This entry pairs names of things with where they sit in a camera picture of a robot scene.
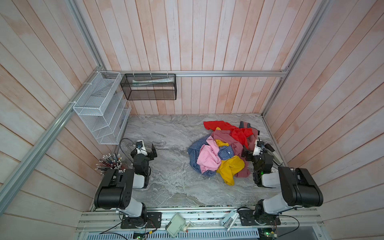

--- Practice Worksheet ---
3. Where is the blue checkered cloth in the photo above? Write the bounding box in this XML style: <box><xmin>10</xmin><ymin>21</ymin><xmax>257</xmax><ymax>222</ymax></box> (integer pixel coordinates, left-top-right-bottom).
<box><xmin>188</xmin><ymin>135</ymin><xmax>216</xmax><ymax>177</ymax></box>

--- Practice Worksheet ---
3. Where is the light pink cloth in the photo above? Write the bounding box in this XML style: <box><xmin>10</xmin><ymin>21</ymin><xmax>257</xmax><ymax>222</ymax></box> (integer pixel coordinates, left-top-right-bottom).
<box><xmin>197</xmin><ymin>136</ymin><xmax>222</xmax><ymax>174</ymax></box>

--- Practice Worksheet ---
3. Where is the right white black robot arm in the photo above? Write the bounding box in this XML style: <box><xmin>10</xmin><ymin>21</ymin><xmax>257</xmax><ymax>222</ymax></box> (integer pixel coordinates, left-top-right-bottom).
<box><xmin>238</xmin><ymin>141</ymin><xmax>324</xmax><ymax>226</ymax></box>

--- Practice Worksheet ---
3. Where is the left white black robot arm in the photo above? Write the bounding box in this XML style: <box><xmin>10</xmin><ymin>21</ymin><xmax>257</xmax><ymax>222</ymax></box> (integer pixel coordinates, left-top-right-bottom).
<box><xmin>94</xmin><ymin>141</ymin><xmax>158</xmax><ymax>222</ymax></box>

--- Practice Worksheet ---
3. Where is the dusty rose cloth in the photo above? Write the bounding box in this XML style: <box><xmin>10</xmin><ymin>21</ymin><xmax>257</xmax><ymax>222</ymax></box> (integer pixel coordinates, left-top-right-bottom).
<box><xmin>239</xmin><ymin>121</ymin><xmax>260</xmax><ymax>151</ymax></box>

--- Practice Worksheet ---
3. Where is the yellow cloth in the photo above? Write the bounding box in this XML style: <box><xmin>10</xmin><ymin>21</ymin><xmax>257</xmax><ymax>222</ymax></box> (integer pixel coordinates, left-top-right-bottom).
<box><xmin>215</xmin><ymin>140</ymin><xmax>245</xmax><ymax>186</ymax></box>

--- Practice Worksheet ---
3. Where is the red cloth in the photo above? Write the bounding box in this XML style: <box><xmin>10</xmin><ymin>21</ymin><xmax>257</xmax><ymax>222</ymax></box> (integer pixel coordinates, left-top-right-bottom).
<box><xmin>204</xmin><ymin>121</ymin><xmax>246</xmax><ymax>146</ymax></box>

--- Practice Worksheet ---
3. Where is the mauve ribbed cloth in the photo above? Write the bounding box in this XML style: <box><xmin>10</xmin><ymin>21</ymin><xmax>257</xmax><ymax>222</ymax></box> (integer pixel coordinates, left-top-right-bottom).
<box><xmin>211</xmin><ymin>130</ymin><xmax>251</xmax><ymax>178</ymax></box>

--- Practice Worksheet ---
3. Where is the bundle of pens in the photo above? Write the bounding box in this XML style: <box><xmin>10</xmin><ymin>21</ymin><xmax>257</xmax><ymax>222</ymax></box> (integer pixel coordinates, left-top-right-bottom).
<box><xmin>95</xmin><ymin>153</ymin><xmax>123</xmax><ymax>175</ymax></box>

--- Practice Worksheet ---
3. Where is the black mesh basket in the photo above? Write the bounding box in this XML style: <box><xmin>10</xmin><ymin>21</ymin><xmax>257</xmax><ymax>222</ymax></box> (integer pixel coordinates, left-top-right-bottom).
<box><xmin>120</xmin><ymin>73</ymin><xmax>178</xmax><ymax>101</ymax></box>

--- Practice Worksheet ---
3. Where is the small white device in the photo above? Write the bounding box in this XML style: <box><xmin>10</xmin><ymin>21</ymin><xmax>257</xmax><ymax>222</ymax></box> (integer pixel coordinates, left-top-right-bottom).
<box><xmin>220</xmin><ymin>210</ymin><xmax>239</xmax><ymax>232</ymax></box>

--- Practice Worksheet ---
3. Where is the green white box device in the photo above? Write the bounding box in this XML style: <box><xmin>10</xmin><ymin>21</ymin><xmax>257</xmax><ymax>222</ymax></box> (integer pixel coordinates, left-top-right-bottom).
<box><xmin>165</xmin><ymin>213</ymin><xmax>191</xmax><ymax>238</ymax></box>

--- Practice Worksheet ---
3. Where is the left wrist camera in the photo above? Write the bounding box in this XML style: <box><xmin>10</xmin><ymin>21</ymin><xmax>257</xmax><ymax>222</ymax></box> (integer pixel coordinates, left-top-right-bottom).
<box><xmin>136</xmin><ymin>140</ymin><xmax>148</xmax><ymax>156</ymax></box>

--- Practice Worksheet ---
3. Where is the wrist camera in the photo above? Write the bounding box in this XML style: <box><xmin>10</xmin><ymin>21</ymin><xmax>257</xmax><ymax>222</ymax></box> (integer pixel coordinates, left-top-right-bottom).
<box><xmin>136</xmin><ymin>140</ymin><xmax>148</xmax><ymax>156</ymax></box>
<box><xmin>253</xmin><ymin>140</ymin><xmax>265</xmax><ymax>156</ymax></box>

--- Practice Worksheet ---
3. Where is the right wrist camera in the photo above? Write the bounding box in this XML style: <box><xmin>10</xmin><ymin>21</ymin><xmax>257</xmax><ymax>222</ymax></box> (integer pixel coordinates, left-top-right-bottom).
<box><xmin>253</xmin><ymin>140</ymin><xmax>265</xmax><ymax>156</ymax></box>

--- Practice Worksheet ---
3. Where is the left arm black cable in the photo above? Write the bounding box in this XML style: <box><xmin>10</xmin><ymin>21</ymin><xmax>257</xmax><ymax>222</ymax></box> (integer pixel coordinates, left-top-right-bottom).
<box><xmin>119</xmin><ymin>137</ymin><xmax>139</xmax><ymax>164</ymax></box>

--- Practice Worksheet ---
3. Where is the white wire shelf rack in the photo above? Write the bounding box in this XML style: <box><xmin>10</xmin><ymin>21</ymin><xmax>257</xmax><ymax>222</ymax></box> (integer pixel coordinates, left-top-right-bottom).
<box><xmin>74</xmin><ymin>71</ymin><xmax>132</xmax><ymax>145</ymax></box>

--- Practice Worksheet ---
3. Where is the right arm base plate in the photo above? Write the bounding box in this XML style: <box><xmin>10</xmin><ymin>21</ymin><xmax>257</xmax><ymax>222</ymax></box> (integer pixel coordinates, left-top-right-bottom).
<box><xmin>238</xmin><ymin>209</ymin><xmax>281</xmax><ymax>226</ymax></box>

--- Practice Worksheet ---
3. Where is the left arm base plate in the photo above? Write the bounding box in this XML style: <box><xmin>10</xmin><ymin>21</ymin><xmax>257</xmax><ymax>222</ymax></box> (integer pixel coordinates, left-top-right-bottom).
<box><xmin>121</xmin><ymin>212</ymin><xmax>162</xmax><ymax>229</ymax></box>

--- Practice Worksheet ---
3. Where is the aluminium front rail frame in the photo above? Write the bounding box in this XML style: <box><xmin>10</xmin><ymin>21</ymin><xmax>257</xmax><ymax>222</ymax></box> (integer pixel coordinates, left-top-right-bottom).
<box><xmin>75</xmin><ymin>206</ymin><xmax>330</xmax><ymax>240</ymax></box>

